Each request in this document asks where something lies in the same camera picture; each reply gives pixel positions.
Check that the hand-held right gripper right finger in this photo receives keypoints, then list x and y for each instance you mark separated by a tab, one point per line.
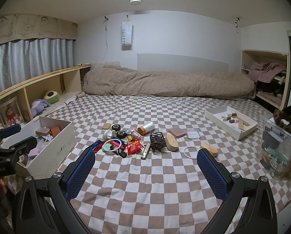
212	175

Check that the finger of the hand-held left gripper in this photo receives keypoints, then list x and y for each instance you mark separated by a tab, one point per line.
23	143
11	130

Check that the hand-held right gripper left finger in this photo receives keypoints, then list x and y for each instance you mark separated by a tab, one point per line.
80	173

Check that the white cardboard shoe box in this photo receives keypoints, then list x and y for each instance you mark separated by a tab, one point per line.
60	148

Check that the green tape measure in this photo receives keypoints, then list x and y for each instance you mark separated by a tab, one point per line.
107	148

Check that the framed red doll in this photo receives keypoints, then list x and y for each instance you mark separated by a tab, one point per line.
12	117

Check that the small mauve box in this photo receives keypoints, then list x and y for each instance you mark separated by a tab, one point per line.
42	131

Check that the oval wooden lid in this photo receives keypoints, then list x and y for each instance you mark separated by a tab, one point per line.
209	149

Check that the blue lighter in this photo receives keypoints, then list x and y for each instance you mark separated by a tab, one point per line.
92	147

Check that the small brown box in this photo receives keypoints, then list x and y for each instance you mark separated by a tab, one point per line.
54	131

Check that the red lighter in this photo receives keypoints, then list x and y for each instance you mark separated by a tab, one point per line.
100	143

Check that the purple plush toy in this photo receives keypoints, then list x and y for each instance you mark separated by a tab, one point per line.
39	105

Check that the small clear plastic case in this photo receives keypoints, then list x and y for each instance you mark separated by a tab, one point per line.
193	134

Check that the black cartoon print lighter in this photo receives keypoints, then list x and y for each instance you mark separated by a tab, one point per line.
122	154

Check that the white and silver knob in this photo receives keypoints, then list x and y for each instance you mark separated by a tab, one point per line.
108	134

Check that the green avocado plush toy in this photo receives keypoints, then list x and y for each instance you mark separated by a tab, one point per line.
51	96

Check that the small wooden rectangle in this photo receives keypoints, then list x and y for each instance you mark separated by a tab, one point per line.
106	126

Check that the square wooden block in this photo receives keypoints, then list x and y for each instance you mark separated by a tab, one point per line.
177	131

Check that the black round tin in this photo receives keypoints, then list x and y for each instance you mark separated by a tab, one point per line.
116	127
121	134

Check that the white shallow tray box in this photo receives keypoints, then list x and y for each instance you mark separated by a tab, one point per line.
218	117

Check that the red foil sachet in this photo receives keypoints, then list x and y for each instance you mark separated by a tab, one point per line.
133	147

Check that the group of wooden blocks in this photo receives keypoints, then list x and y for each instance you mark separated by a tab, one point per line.
243	124

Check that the small clear plastic bag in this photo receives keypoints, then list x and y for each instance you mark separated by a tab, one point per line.
128	132

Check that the dark brown hair claw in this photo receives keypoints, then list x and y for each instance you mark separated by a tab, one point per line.
157	141

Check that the checkered bed sheet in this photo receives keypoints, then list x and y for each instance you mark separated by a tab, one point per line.
145	187

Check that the wooden bedside shelf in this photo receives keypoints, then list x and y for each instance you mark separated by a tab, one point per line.
50	74

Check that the silver and black lighter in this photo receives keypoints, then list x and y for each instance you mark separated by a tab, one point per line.
145	151

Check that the grey pleated curtain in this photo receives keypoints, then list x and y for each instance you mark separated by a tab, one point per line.
25	61

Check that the clear plastic storage bin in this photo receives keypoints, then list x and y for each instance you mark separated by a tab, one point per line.
282	148

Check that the clear roll with orange cap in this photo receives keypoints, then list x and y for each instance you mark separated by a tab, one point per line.
146	127

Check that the dark furry hair accessory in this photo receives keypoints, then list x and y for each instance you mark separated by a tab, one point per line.
288	121

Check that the beige cartoon print valance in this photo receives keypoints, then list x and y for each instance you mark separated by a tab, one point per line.
30	28

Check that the beige quilted comforter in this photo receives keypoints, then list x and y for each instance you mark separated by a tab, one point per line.
160	82

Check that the pile of pink clothes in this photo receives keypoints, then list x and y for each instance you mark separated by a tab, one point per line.
265	72

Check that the wooden closet niche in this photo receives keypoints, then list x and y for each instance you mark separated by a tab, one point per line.
284	82

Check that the white hanging paper bag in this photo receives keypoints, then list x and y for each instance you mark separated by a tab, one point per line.
127	35

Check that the round white ceiling lamp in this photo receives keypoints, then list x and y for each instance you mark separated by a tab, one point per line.
135	1

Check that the black wall hook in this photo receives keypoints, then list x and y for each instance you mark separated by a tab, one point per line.
237	22

